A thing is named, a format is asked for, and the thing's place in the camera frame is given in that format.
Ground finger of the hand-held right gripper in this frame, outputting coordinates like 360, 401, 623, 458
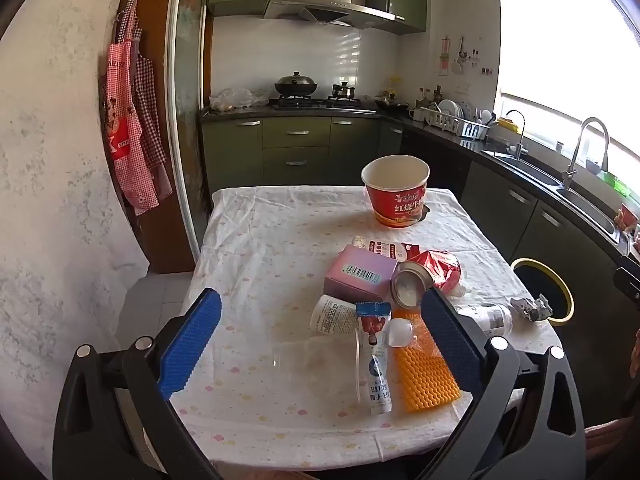
614, 254, 640, 302

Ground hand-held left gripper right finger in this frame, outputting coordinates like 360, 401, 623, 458
420, 287, 587, 480

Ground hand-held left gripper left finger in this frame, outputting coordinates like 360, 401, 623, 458
52, 287, 223, 480

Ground clear plastic bottle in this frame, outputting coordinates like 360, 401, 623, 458
452, 302, 515, 338

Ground white round cap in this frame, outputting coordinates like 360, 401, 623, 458
387, 320, 415, 348

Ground white blue squeeze tube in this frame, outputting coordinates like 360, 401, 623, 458
355, 300, 393, 416

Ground crushed red can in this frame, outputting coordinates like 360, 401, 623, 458
391, 250, 462, 308

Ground silver wrapper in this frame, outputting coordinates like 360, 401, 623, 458
510, 295, 553, 322

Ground blue bin with yellow rim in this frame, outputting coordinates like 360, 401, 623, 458
510, 258, 575, 328

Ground purple cardboard box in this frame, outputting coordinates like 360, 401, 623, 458
322, 245, 399, 303

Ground red white packet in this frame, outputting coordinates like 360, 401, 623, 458
352, 236, 426, 261

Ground small white plastic bottle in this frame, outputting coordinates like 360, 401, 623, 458
310, 294, 368, 336

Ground clear plastic cup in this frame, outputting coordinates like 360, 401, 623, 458
272, 332, 362, 404

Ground red instant noodle cup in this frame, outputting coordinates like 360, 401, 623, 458
361, 155, 431, 228

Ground green plastic container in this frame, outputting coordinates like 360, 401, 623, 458
602, 172, 631, 196

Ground white floral tablecloth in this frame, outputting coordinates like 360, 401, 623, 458
175, 186, 563, 473

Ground steel double sink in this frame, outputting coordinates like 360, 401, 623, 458
482, 147, 621, 241

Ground tall steel faucet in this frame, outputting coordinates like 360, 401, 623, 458
561, 117, 610, 190

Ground small steel faucet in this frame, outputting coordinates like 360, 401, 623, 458
505, 109, 528, 156

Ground red cartoon print apron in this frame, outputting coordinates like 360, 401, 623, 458
102, 0, 161, 216

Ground dark red checked apron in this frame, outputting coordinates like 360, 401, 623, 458
131, 52, 174, 198

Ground white dish rack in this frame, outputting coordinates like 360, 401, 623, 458
417, 105, 493, 141

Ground glass sliding door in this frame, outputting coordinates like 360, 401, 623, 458
167, 0, 213, 261

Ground green lower cabinets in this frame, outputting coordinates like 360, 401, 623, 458
201, 115, 640, 311

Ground white dish plates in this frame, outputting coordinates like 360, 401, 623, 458
437, 99, 473, 118

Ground clear plastic bag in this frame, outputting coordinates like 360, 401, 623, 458
209, 87, 271, 111

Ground black kitchen countertop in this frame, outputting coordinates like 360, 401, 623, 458
200, 102, 640, 261

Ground kitchen window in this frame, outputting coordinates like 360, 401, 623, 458
495, 0, 640, 161

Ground black gas stove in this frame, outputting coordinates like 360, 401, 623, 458
269, 95, 363, 110

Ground black wok with lid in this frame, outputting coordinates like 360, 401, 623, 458
274, 72, 318, 98

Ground wall hung kitchen utensils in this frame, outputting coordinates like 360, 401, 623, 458
440, 35, 496, 78

